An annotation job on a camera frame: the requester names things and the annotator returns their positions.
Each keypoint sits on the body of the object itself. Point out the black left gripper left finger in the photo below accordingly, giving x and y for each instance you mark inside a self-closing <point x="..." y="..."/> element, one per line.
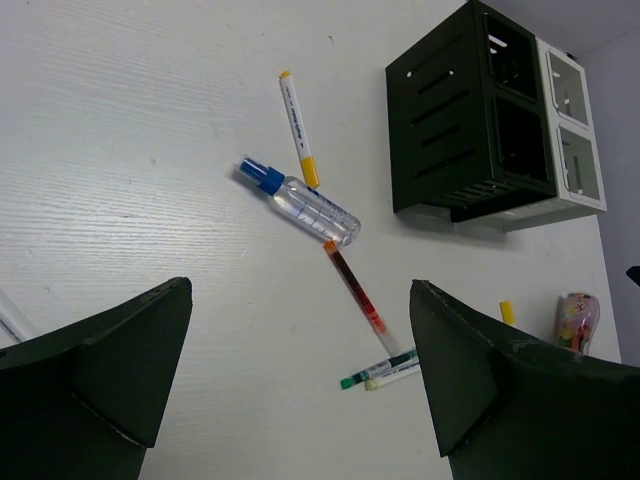
<point x="87" y="401"/>

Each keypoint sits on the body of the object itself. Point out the yellow capped white marker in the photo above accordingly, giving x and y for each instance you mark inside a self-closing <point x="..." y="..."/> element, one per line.
<point x="306" y="158"/>

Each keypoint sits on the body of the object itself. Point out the pale yellow capped marker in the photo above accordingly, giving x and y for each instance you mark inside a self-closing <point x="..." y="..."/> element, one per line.
<point x="391" y="377"/>

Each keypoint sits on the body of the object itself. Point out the red orange pen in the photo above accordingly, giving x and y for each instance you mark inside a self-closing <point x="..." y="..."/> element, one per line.
<point x="367" y="307"/>

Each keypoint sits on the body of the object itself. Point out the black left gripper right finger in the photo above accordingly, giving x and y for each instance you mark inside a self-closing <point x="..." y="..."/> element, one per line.
<point x="506" y="405"/>

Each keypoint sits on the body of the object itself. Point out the black slotted organizer box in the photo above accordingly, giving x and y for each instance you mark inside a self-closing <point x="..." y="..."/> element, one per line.
<point x="467" y="120"/>

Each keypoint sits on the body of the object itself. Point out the white slotted organizer box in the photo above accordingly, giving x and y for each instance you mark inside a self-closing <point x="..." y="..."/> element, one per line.
<point x="574" y="151"/>

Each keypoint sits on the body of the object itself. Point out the white pen at edge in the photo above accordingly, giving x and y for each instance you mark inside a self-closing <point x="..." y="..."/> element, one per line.
<point x="14" y="322"/>

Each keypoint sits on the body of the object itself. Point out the green capped marker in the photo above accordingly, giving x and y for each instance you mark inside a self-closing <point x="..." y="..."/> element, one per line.
<point x="377" y="369"/>

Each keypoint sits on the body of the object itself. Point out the clear blue spray bottle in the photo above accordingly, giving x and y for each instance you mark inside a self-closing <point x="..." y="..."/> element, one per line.
<point x="302" y="205"/>

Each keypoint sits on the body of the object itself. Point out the pink tube of crayons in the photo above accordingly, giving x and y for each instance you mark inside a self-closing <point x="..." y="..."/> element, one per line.
<point x="577" y="318"/>

